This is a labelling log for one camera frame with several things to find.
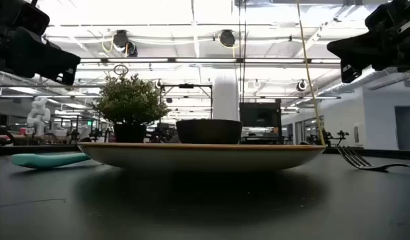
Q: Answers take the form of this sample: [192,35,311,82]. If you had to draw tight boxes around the yellow round plate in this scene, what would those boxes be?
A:
[77,142,327,173]

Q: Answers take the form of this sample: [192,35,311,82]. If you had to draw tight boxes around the black rig frame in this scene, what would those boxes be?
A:
[159,83,214,121]

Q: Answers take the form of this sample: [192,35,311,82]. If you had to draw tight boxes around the white humanoid robot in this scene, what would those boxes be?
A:
[26,96,51,137]

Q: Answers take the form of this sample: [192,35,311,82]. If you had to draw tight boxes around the black bowl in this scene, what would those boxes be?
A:
[175,119,243,145]

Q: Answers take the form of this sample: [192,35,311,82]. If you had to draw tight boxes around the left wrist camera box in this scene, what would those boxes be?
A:
[11,0,51,36]

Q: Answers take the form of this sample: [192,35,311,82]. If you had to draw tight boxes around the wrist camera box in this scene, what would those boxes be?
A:
[11,0,51,36]
[364,0,397,31]

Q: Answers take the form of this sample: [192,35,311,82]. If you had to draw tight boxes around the black monitor screen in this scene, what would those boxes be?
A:
[239,102,282,127]

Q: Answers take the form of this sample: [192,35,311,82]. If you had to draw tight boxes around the green potted plant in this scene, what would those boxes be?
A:
[93,73,172,143]

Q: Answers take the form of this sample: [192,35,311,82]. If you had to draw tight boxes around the teal-handled metal fork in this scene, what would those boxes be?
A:
[336,145,410,173]

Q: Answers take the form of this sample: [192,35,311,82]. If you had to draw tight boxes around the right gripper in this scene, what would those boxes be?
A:
[327,6,410,83]

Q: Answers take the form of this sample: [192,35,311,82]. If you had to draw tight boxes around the teal-handled metal spoon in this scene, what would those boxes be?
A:
[11,152,92,169]

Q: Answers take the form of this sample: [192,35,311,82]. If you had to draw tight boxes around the black hanging cable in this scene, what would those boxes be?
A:
[238,0,243,104]
[243,0,248,104]

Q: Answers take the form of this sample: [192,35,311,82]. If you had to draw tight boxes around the white pillar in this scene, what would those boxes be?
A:
[213,71,241,121]

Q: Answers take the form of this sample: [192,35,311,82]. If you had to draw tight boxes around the yellow hanging cable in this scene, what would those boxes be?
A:
[296,0,325,147]

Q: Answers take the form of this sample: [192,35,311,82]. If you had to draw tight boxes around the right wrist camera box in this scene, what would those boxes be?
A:
[364,0,397,31]

